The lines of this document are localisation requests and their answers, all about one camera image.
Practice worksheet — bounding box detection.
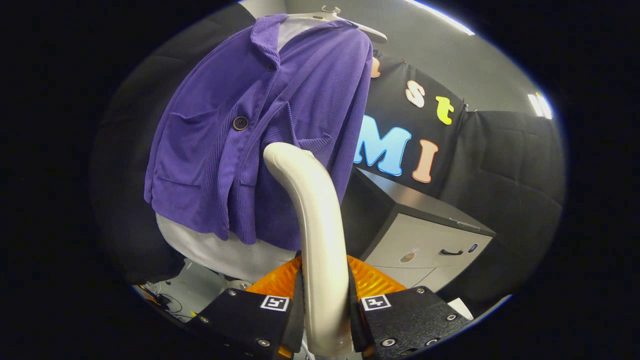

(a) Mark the white paper sheet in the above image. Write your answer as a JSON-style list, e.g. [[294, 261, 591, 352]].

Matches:
[[446, 297, 474, 321]]

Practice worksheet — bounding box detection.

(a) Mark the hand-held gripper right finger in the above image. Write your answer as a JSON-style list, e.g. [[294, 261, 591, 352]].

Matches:
[[346, 255, 473, 360]]

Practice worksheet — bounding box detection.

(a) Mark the grey cabinet with dark top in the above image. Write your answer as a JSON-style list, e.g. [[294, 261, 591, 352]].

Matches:
[[340, 167, 497, 293]]

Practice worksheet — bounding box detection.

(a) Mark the white padded torso form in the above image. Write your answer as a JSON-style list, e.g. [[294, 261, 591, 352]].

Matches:
[[155, 16, 328, 284]]

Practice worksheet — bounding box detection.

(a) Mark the tangle of black cables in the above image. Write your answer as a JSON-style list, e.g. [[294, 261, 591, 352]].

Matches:
[[135, 282, 198, 321]]

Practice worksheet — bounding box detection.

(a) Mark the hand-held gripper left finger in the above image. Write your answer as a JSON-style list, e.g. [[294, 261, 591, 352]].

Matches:
[[186, 256, 306, 360]]

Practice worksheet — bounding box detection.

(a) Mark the white garment steamer nozzle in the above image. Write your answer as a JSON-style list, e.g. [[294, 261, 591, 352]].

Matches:
[[263, 142, 355, 358]]

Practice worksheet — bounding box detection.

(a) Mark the white plastic clothes hanger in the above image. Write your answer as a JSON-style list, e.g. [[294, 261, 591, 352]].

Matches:
[[287, 5, 388, 43]]

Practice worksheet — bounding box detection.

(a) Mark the black backdrop cloth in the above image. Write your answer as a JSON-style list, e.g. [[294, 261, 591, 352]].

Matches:
[[350, 50, 471, 198]]

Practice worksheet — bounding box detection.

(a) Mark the purple corduroy jacket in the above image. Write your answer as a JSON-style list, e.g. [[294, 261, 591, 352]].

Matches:
[[143, 14, 375, 252]]

